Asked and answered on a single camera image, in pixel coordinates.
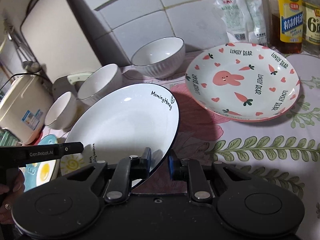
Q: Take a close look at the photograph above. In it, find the blue sun egg plate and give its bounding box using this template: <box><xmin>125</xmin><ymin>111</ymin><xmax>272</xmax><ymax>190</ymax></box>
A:
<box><xmin>23</xmin><ymin>134</ymin><xmax>61</xmax><ymax>193</ymax></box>

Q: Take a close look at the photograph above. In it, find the vinegar bottle pale label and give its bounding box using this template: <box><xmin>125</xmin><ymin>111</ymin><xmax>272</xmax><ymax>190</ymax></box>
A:
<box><xmin>302</xmin><ymin>0</ymin><xmax>319</xmax><ymax>56</ymax></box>

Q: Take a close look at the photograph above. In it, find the white salt bag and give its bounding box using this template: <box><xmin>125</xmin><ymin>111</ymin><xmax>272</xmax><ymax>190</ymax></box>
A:
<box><xmin>214</xmin><ymin>0</ymin><xmax>253</xmax><ymax>42</ymax></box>

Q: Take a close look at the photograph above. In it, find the white Morning Honey plate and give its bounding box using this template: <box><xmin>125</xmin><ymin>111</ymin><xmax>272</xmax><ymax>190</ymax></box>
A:
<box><xmin>60</xmin><ymin>83</ymin><xmax>180</xmax><ymax>176</ymax></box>

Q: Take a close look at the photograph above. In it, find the hanging metal ladle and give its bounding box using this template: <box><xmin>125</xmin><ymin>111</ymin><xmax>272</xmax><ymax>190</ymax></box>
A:
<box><xmin>3</xmin><ymin>18</ymin><xmax>42</xmax><ymax>74</ymax></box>

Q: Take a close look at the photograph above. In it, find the white cutting board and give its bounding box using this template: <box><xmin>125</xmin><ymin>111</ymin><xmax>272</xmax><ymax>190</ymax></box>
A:
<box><xmin>21</xmin><ymin>0</ymin><xmax>102</xmax><ymax>82</ymax></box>

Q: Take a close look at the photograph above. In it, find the medium white ribbed bowl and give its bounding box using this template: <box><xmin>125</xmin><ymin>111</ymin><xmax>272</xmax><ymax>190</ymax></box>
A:
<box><xmin>78</xmin><ymin>63</ymin><xmax>123</xmax><ymax>106</ymax></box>

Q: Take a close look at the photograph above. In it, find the pink bunny Lovely Bear plate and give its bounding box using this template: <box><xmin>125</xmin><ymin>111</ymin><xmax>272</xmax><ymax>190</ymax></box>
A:
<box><xmin>185</xmin><ymin>42</ymin><xmax>300</xmax><ymax>122</ymax></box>

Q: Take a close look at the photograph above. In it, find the black power cable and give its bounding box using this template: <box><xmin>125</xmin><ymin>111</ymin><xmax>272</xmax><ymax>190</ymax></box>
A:
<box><xmin>0</xmin><ymin>71</ymin><xmax>52</xmax><ymax>92</ymax></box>

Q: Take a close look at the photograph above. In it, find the left hand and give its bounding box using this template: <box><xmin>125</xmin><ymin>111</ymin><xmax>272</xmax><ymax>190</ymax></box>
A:
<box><xmin>0</xmin><ymin>169</ymin><xmax>25</xmax><ymax>224</ymax></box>

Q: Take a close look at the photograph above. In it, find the small white ribbed bowl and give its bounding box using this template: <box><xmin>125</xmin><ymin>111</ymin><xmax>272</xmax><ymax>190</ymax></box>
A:
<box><xmin>44</xmin><ymin>92</ymin><xmax>78</xmax><ymax>130</ymax></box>

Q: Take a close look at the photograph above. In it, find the large white ribbed bowl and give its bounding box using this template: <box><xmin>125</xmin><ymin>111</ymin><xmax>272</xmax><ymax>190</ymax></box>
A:
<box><xmin>131</xmin><ymin>37</ymin><xmax>185</xmax><ymax>79</ymax></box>

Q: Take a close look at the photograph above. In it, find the cleaver with cream handle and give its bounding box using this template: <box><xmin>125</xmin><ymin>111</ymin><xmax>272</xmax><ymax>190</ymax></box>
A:
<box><xmin>52</xmin><ymin>72</ymin><xmax>93</xmax><ymax>100</ymax></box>

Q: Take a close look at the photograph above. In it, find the cooking wine bottle yellow label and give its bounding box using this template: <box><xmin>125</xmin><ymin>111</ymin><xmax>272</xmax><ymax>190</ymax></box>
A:
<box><xmin>270</xmin><ymin>0</ymin><xmax>303</xmax><ymax>54</ymax></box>

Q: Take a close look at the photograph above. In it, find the cream rice cooker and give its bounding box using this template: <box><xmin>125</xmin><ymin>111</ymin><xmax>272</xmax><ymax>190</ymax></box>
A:
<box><xmin>1</xmin><ymin>75</ymin><xmax>54</xmax><ymax>145</ymax></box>

